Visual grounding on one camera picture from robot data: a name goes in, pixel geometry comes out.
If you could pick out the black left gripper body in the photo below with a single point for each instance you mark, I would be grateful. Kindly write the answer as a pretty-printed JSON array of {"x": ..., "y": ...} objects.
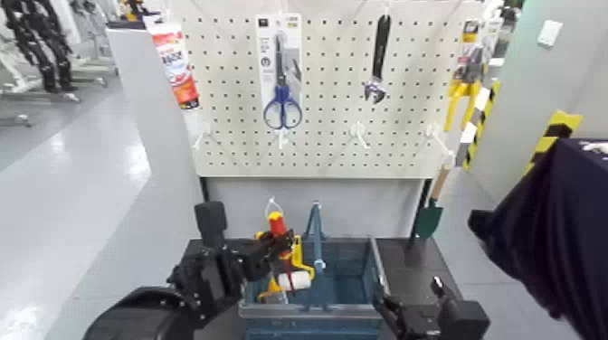
[{"x": 211, "y": 280}]

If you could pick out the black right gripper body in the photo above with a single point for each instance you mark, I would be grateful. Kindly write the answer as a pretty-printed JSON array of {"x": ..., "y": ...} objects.
[{"x": 420, "y": 323}]

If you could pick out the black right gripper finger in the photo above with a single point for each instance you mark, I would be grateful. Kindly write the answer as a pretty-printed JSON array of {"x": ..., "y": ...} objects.
[
  {"x": 387, "y": 308},
  {"x": 438, "y": 286}
]

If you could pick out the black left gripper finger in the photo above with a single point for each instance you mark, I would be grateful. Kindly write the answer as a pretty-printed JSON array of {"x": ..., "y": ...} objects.
[
  {"x": 261, "y": 268},
  {"x": 273, "y": 242}
]

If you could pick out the red yellow screwdriver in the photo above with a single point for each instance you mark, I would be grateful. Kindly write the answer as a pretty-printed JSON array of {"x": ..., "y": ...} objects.
[{"x": 277, "y": 224}]

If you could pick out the blue plastic crate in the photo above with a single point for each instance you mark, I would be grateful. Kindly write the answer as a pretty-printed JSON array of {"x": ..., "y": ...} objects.
[{"x": 332, "y": 313}]

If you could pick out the white pegboard hook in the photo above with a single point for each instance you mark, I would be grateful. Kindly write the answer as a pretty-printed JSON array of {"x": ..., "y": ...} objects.
[
  {"x": 282, "y": 140},
  {"x": 202, "y": 133},
  {"x": 358, "y": 132},
  {"x": 439, "y": 140}
]

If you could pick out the person in dark navy clothing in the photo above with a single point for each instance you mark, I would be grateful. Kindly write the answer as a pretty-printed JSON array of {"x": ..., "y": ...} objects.
[{"x": 560, "y": 237}]

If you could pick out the blue scissors in package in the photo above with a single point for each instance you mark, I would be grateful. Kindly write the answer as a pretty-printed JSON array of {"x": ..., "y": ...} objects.
[{"x": 282, "y": 102}]

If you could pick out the yellow black hazard corner guard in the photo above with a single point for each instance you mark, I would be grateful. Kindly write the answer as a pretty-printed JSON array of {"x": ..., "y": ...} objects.
[
  {"x": 553, "y": 135},
  {"x": 482, "y": 123}
]

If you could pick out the white perforated pegboard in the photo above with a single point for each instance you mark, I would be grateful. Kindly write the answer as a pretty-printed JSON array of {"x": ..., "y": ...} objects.
[{"x": 332, "y": 71}]

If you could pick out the yellow pliers in package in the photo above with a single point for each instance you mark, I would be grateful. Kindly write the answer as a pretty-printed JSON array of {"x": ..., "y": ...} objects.
[{"x": 463, "y": 90}]

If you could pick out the red white sealant tube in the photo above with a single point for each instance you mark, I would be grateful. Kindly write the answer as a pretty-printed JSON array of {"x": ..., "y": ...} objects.
[{"x": 175, "y": 66}]

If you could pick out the black adjustable wrench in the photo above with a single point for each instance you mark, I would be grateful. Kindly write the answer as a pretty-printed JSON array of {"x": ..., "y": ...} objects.
[{"x": 380, "y": 47}]

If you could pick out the black humanoid robot on stand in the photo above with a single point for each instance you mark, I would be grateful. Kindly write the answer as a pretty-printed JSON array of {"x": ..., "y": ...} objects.
[{"x": 40, "y": 42}]

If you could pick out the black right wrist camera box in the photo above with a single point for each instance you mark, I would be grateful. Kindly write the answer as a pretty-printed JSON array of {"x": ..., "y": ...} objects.
[{"x": 463, "y": 320}]

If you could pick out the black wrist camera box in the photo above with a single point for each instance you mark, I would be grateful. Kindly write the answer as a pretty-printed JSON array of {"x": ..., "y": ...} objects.
[
  {"x": 463, "y": 320},
  {"x": 211, "y": 223}
]

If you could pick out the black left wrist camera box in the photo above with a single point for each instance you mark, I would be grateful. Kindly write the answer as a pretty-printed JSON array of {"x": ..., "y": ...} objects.
[{"x": 211, "y": 223}]

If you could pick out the black pegboard stand post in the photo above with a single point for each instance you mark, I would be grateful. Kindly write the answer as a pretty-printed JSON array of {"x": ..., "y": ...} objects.
[
  {"x": 205, "y": 189},
  {"x": 420, "y": 209}
]

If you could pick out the white wall switch plate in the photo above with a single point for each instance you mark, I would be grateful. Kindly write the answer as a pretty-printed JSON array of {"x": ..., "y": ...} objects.
[{"x": 549, "y": 33}]

